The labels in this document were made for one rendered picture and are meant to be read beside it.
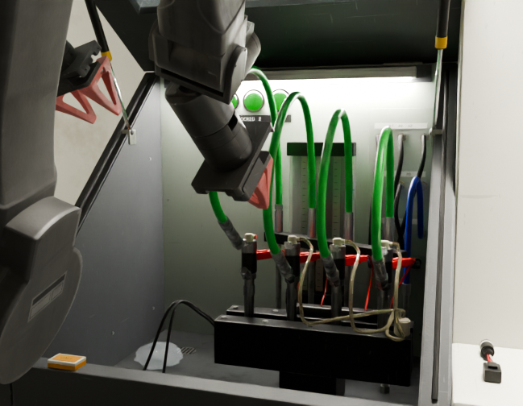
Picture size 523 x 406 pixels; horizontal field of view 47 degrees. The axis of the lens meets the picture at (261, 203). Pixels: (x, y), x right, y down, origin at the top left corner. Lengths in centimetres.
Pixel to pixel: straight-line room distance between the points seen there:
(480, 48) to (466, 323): 45
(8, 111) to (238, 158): 41
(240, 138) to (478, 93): 53
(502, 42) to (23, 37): 92
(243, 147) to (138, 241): 73
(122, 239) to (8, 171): 101
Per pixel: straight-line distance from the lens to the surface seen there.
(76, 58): 85
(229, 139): 63
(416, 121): 128
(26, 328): 33
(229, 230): 97
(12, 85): 27
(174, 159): 142
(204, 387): 90
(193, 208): 141
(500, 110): 106
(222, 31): 51
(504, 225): 103
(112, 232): 125
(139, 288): 137
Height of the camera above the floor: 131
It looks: 7 degrees down
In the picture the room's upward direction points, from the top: straight up
